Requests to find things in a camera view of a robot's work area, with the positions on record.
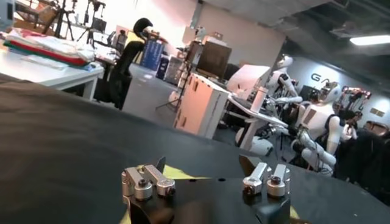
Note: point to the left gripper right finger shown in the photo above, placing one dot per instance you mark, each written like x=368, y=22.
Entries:
x=275, y=182

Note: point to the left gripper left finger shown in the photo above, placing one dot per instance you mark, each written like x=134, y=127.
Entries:
x=143, y=187

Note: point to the yellow-green printed t-shirt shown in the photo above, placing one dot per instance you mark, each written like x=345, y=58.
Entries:
x=176, y=173

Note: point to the person in black clothes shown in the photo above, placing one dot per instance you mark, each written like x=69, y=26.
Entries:
x=365, y=158

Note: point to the stack of folded clothes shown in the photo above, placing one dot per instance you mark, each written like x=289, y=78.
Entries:
x=51, y=48

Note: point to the small white standing desk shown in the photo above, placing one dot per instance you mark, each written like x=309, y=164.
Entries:
x=256, y=117

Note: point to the white humanoid robot right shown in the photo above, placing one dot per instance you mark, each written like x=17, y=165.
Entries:
x=320, y=124

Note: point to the white bottle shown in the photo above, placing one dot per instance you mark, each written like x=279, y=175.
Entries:
x=259, y=100

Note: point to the tall white cardboard box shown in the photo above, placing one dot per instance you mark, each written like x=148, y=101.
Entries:
x=201, y=106

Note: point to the black office chair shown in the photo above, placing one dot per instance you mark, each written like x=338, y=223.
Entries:
x=122, y=70

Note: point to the matte dark brown table cover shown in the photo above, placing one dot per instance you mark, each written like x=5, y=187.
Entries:
x=24, y=137

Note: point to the blue storage crates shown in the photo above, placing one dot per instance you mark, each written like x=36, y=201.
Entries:
x=152, y=54

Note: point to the black monitor screen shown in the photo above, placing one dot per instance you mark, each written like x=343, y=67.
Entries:
x=214, y=59

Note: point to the large white desk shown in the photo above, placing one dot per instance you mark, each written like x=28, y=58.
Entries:
x=45, y=73

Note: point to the black tripod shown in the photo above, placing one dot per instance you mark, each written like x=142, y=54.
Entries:
x=62, y=18
x=97, y=24

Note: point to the ceiling light panel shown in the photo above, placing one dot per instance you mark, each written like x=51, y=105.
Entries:
x=370, y=40

